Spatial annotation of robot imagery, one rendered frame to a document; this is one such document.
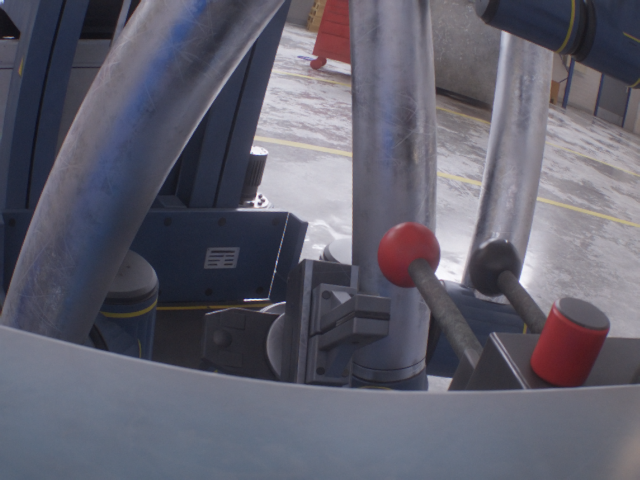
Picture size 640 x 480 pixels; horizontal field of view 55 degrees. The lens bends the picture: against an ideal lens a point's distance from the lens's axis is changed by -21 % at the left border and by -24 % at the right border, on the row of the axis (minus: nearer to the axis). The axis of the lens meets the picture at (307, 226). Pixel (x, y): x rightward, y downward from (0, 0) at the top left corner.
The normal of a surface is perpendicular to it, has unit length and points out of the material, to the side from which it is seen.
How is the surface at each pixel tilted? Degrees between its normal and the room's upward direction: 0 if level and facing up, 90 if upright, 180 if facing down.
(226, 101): 90
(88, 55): 90
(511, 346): 0
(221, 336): 50
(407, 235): 39
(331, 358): 90
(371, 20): 94
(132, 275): 6
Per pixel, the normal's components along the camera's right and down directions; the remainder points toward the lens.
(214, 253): 0.52, 0.41
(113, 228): 0.46, 0.66
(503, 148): -0.61, -0.11
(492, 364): -0.96, -0.15
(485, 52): 0.08, 0.36
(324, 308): 0.28, -0.29
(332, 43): -0.16, 0.31
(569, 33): -0.10, 0.63
